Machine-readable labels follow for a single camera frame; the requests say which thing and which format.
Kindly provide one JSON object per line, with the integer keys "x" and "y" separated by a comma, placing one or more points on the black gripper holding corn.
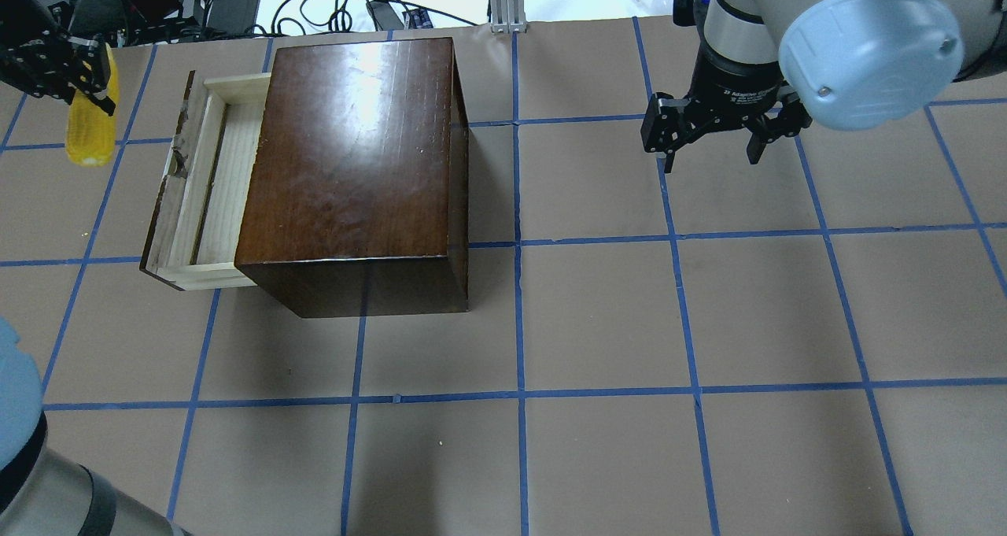
{"x": 41, "y": 57}

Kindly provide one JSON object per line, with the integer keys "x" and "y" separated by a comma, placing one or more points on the black gripper on box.
{"x": 737, "y": 87}

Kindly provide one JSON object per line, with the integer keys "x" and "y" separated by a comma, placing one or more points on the yellow corn cob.
{"x": 90, "y": 139}

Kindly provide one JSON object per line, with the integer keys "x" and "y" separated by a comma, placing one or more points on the wooden drawer with white handle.
{"x": 196, "y": 222}

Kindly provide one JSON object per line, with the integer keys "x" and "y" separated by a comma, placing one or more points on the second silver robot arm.
{"x": 857, "y": 63}

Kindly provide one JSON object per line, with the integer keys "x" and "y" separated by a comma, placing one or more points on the dark brown wooden drawer box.
{"x": 358, "y": 197}

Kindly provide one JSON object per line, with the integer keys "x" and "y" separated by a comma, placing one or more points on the black power adapter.
{"x": 231, "y": 17}

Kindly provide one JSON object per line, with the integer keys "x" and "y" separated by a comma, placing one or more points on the aluminium frame post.
{"x": 507, "y": 16}

